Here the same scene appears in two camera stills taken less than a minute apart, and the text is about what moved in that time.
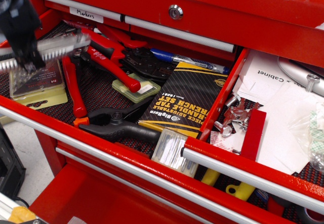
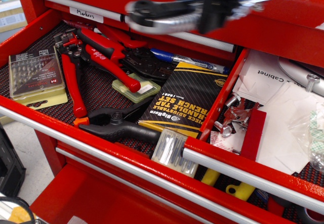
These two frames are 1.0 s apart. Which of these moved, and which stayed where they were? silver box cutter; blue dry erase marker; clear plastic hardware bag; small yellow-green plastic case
Moved: silver box cutter
Stayed: clear plastic hardware bag; blue dry erase marker; small yellow-green plastic case
